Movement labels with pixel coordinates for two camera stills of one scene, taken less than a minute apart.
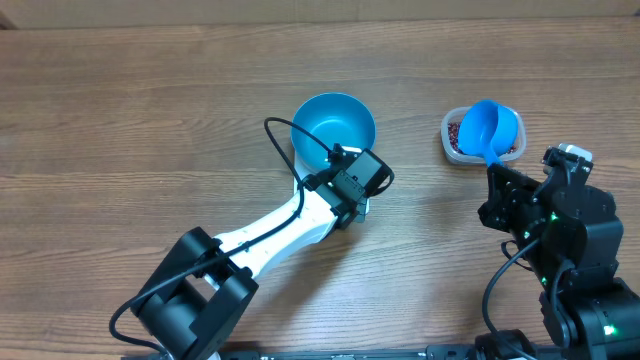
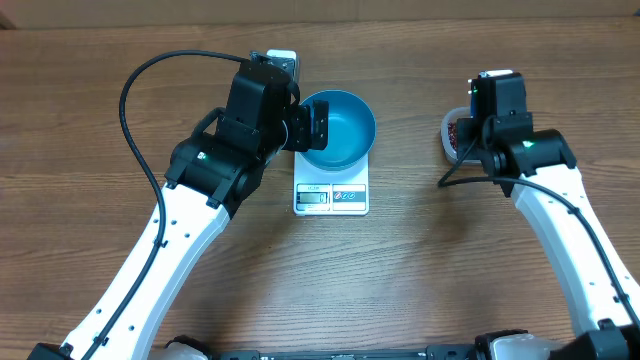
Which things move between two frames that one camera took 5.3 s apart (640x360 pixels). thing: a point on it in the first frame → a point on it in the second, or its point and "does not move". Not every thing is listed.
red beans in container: x=454 y=135 does not move
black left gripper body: x=363 y=211 → x=298 y=135
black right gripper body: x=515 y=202 → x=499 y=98
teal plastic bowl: x=335 y=119 does not move
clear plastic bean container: x=450 y=125 does not move
